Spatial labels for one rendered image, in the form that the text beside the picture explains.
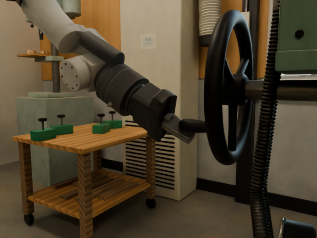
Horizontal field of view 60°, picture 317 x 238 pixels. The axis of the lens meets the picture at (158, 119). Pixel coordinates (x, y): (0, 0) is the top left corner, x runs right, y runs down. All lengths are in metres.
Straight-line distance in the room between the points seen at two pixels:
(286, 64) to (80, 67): 0.36
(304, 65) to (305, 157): 1.54
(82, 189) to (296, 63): 1.14
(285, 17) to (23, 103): 2.30
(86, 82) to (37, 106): 1.85
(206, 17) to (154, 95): 1.48
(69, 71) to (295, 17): 0.40
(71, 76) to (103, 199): 1.13
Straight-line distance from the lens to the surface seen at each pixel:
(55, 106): 2.34
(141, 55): 2.02
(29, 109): 2.50
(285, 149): 1.98
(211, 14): 1.92
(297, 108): 1.93
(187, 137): 0.49
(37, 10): 0.67
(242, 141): 0.61
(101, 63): 0.56
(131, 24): 2.11
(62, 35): 0.62
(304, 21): 0.48
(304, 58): 0.45
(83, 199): 1.40
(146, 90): 0.50
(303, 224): 0.31
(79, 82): 0.55
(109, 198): 1.63
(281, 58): 0.46
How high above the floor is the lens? 0.82
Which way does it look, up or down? 7 degrees down
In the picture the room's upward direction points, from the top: straight up
